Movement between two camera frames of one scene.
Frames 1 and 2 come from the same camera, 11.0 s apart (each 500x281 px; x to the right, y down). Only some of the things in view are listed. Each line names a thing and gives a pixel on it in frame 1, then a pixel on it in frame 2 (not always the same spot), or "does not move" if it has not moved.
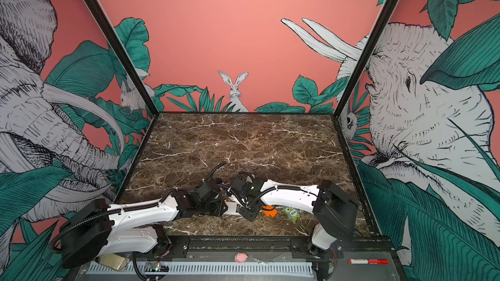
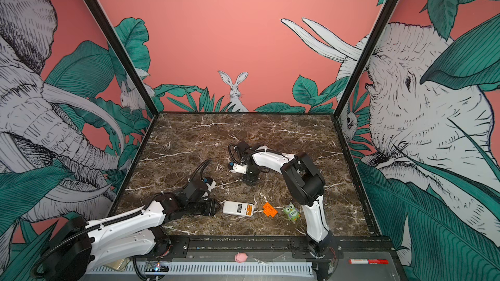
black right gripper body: (247, 211) → (250, 175)
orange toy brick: (269, 213) does not move
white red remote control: (232, 209) does not move
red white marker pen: (368, 261) does not move
